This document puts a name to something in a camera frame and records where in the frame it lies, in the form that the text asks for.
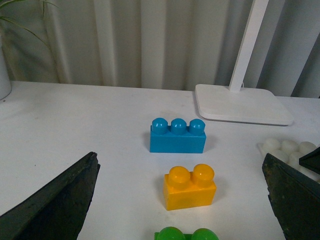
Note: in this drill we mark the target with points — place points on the white studded base plate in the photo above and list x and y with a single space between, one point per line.
290 152

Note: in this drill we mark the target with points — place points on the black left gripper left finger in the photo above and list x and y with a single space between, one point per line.
58 210

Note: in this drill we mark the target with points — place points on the white plant pot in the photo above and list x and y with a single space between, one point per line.
5 84

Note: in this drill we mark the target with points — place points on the blue three-stud block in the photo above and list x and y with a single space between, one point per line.
178 136

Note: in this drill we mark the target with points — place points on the yellow two-stud block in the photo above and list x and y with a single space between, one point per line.
184 189

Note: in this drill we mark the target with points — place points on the green two-stud block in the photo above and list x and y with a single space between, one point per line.
173 233

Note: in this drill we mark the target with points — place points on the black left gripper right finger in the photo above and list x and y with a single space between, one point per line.
294 198

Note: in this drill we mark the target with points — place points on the green potted plant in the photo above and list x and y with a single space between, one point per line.
27 30

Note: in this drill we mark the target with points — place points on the white desk lamp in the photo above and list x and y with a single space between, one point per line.
235 103

